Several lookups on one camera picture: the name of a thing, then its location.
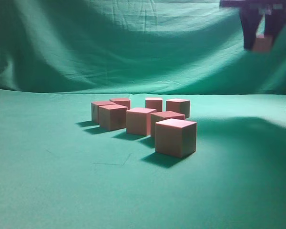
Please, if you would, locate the green cloth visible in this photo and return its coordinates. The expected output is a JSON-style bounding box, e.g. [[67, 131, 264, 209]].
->
[[0, 0, 286, 229]]

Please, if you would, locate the pink foam cube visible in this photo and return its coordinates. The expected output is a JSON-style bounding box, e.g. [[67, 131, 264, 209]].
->
[[99, 104, 128, 131], [109, 98, 131, 110], [145, 97, 163, 112], [91, 101, 115, 124], [251, 34, 273, 52], [150, 111, 185, 137], [126, 107, 156, 136], [165, 98, 190, 118], [155, 118, 197, 158]]

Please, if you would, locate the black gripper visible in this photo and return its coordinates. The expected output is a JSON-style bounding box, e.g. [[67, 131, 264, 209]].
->
[[219, 0, 286, 52]]

